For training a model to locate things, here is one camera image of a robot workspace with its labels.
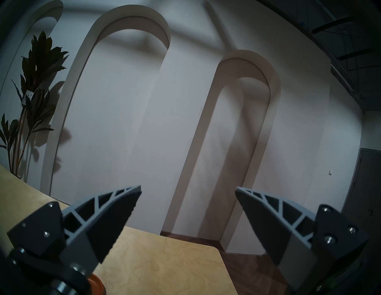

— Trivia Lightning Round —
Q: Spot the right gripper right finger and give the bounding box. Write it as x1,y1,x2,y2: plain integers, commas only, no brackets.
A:
235,187,370,291

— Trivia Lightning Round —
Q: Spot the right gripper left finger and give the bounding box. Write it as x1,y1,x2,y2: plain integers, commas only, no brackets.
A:
7,185,142,274

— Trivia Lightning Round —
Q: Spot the orange wood-grain tray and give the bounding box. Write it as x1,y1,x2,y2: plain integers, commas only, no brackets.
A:
89,274,106,295

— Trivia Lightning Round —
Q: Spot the light wooden table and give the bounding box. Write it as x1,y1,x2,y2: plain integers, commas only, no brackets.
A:
0,165,238,295

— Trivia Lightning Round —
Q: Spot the grey door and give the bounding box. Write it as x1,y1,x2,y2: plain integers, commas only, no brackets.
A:
341,148,381,226

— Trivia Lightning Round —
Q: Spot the tall dark green plant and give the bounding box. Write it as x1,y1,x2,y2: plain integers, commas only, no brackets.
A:
0,31,69,179

